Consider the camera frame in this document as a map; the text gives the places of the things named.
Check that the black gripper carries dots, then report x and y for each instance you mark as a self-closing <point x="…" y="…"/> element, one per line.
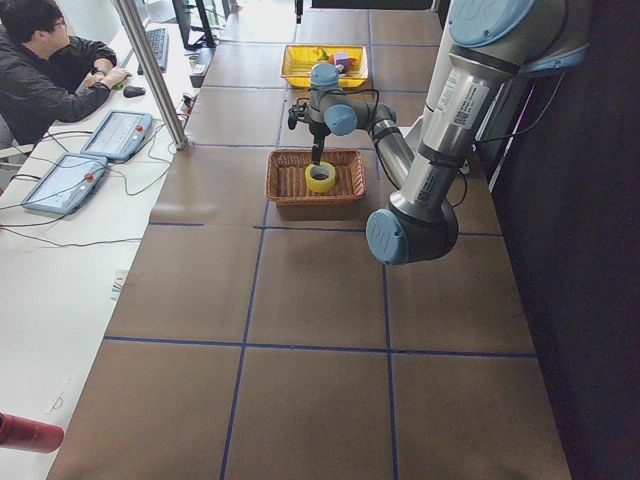
<point x="318" y="132"/>

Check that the yellow tape roll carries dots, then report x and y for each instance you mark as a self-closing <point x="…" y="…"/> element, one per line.
<point x="320" y="178"/>

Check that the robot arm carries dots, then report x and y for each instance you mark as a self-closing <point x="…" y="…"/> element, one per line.
<point x="484" y="45"/>

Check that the brown wicker basket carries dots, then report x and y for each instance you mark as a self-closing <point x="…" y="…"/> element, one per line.
<point x="286" y="182"/>

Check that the yellow woven plastic basket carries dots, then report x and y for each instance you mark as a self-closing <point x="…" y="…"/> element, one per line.
<point x="299" y="59"/>

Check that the toy carrot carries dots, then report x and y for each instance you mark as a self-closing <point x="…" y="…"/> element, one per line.
<point x="325" y="56"/>

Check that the purple foam cube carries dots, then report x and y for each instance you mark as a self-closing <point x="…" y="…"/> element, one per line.
<point x="341" y="59"/>

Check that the computer monitor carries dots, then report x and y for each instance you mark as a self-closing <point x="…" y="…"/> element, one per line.
<point x="194" y="25"/>

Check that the black keyboard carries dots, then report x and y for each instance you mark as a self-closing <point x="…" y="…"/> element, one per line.
<point x="158" y="40"/>

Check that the black computer mouse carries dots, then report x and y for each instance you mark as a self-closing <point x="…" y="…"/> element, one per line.
<point x="131" y="91"/>

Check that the far teach pendant tablet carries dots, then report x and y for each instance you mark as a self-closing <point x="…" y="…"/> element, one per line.
<point x="119" y="135"/>

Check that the teach pendant tablet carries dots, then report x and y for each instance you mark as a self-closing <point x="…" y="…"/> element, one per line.
<point x="119" y="135"/>
<point x="67" y="184"/>

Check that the near teach pendant tablet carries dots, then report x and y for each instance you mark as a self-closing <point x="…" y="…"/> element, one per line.
<point x="67" y="184"/>

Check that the person in black jacket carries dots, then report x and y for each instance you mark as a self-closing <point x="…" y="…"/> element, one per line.
<point x="47" y="75"/>

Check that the red cylinder bottle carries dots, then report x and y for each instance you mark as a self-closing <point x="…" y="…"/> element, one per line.
<point x="24" y="434"/>

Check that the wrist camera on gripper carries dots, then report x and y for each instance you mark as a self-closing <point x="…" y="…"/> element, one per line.
<point x="296" y="115"/>

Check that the aluminium frame post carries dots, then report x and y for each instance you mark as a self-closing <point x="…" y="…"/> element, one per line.
<point x="137" y="35"/>

